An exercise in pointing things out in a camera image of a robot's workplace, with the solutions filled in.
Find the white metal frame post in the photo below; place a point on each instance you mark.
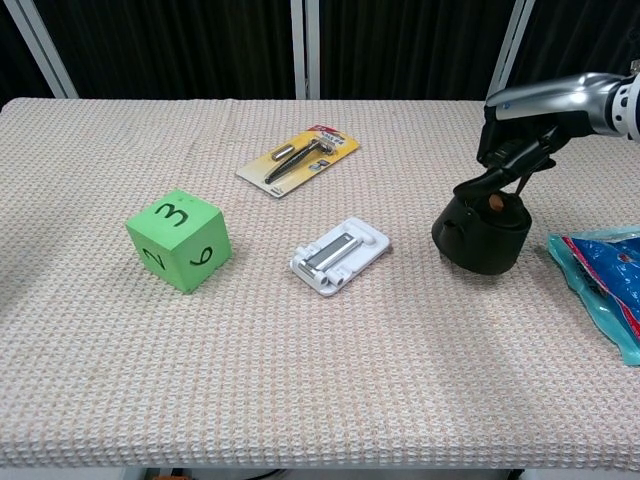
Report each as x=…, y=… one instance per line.
x=42, y=47
x=305, y=47
x=507, y=47

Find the razor in yellow blister pack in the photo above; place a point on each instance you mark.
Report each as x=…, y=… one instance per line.
x=299, y=159

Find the black curtain backdrop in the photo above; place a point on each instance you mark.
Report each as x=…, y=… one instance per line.
x=180, y=47

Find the beige waffle-weave tablecloth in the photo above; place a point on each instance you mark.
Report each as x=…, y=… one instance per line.
x=300, y=310

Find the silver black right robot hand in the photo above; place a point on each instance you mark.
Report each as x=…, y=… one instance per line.
x=540, y=125

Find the green foam number cube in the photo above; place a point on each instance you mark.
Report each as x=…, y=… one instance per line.
x=178, y=240

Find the white folding phone stand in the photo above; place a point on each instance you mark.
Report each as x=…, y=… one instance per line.
x=340, y=256

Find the blue teal plastic bag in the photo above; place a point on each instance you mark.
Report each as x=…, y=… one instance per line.
x=602, y=285

